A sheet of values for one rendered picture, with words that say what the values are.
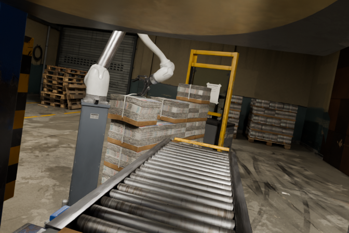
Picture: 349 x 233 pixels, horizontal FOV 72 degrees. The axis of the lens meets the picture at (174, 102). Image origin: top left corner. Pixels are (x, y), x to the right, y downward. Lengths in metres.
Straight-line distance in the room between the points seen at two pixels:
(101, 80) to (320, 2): 1.73
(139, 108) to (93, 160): 0.55
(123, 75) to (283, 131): 6.11
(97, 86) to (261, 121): 6.14
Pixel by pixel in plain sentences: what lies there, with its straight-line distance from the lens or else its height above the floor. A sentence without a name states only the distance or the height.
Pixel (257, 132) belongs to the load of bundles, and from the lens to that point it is 7.52.
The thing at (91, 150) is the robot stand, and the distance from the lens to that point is 1.94.
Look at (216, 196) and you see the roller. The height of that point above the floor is 0.79.
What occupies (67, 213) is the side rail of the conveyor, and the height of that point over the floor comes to 0.80.
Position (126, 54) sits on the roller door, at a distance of 9.91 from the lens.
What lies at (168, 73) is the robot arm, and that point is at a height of 1.32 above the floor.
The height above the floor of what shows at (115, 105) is 0.97.
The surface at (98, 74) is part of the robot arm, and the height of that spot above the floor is 1.21.
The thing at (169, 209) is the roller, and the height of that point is 0.79.
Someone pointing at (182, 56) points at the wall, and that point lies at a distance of 9.33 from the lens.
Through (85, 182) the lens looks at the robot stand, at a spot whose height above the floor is 0.39.
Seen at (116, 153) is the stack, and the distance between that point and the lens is 2.35.
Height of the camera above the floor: 1.20
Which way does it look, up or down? 3 degrees down
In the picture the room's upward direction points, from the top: 9 degrees clockwise
